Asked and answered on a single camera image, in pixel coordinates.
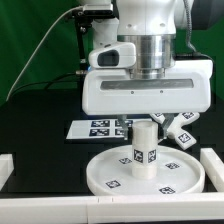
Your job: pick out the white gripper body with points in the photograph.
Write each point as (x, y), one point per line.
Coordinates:
(184, 88)

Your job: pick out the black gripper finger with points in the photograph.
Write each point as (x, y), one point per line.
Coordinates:
(121, 120)
(169, 117)

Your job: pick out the white cross-shaped table base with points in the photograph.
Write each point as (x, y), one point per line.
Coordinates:
(175, 131)

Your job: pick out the white round table top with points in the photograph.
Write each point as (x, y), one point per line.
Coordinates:
(118, 171)

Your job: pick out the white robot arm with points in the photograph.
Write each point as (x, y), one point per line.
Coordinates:
(139, 72)

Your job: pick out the white fiducial marker sheet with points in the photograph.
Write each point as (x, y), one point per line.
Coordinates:
(95, 129)

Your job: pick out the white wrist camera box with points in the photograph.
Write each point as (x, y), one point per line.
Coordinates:
(116, 55)

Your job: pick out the white right border rail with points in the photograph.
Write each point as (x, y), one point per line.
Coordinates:
(214, 167)

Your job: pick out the white border rail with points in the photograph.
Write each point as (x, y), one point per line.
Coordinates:
(214, 167)
(6, 168)
(112, 209)

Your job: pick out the white front border rail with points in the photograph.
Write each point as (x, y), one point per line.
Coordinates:
(112, 209)

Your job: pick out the white left border rail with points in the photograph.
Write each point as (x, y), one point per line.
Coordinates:
(6, 168)

